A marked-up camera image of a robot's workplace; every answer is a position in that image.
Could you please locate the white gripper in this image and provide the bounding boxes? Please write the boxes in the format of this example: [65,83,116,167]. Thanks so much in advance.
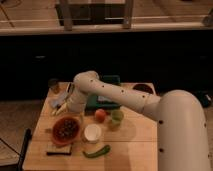
[66,87,88,113]

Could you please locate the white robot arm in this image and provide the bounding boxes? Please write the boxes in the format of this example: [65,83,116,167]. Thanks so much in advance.
[68,71,211,171]

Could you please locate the dark grapes bunch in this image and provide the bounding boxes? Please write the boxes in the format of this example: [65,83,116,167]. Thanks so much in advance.
[59,121,78,137]

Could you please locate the red bowl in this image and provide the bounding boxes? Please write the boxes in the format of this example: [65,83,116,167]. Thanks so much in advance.
[51,116,81,146]

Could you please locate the dark brown bowl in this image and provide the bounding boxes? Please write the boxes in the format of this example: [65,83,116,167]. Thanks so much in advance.
[133,83,154,94]

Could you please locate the dark green tray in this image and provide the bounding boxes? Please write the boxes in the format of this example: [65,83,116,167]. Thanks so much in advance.
[86,75,121,110]

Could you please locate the red tomato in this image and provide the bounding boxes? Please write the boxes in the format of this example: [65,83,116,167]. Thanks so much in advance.
[94,109,107,123]

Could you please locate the small white cup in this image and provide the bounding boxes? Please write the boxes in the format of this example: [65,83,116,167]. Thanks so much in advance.
[84,124,102,143]

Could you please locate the green apple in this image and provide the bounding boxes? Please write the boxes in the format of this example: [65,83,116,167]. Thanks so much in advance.
[111,110,124,126]

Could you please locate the green chili pepper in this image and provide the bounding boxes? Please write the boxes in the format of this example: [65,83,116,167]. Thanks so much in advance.
[83,145,111,158]

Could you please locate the black pole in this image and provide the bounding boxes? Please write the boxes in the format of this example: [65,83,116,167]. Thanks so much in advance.
[16,128,32,171]

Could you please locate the wooden frame stand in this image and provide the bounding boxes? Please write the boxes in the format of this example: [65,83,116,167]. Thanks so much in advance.
[55,0,134,31]

